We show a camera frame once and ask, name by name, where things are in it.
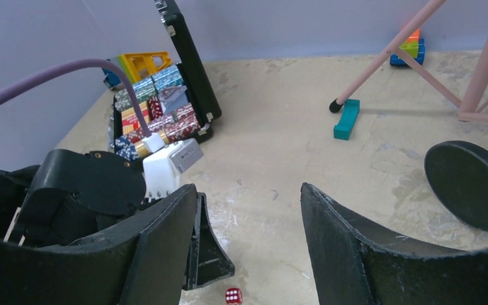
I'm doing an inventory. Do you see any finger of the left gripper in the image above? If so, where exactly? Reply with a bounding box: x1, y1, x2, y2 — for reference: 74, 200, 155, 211
182, 193, 235, 291

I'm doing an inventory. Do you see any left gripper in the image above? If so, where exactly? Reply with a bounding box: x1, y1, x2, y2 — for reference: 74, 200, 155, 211
8, 149, 146, 247

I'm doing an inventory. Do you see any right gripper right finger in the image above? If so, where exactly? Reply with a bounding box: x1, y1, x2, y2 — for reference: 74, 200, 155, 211
301, 183, 488, 304

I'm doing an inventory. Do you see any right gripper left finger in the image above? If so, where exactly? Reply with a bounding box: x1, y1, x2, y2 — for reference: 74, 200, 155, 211
0, 184, 197, 304

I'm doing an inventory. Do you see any red die pair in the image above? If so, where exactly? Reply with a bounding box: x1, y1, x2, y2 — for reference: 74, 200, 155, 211
225, 287, 243, 305

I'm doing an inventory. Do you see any red Texas Hold'em card deck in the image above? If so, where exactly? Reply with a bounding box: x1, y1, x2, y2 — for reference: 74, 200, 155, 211
121, 102, 151, 135

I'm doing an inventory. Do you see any black poker chip case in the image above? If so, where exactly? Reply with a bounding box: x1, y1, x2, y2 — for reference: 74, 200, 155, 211
110, 1, 222, 152

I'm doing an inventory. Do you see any yellow 50 chip stack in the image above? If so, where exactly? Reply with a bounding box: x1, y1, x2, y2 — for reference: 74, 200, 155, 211
134, 133, 169, 158

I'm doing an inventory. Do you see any red 100 chip stack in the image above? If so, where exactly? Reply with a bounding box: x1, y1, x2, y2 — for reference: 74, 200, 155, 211
160, 114, 201, 144

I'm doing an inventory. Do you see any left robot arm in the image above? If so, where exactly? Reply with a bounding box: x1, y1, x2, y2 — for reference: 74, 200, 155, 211
0, 149, 169, 247

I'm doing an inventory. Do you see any blue white chip stack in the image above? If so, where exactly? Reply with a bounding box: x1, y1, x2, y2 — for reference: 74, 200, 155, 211
115, 142, 141, 161

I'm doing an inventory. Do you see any light blue chip row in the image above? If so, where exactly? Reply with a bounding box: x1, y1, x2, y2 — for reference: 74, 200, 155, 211
114, 64, 184, 112

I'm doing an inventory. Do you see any teal block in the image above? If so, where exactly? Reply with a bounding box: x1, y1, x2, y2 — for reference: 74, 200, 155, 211
333, 99, 360, 140

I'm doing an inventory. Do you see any blue card deck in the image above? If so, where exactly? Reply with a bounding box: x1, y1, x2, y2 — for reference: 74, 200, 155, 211
158, 85, 189, 114

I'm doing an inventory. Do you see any black round disc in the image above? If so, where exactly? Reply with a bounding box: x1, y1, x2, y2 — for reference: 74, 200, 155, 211
424, 140, 488, 232

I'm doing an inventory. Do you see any pink music stand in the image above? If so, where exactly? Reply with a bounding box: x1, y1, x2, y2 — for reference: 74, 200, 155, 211
329, 0, 488, 125

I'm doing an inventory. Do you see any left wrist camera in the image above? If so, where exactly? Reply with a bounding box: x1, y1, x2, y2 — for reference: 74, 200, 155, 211
142, 135, 203, 201

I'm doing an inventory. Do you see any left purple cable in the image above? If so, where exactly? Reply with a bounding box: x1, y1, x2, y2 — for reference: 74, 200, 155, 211
0, 58, 154, 140

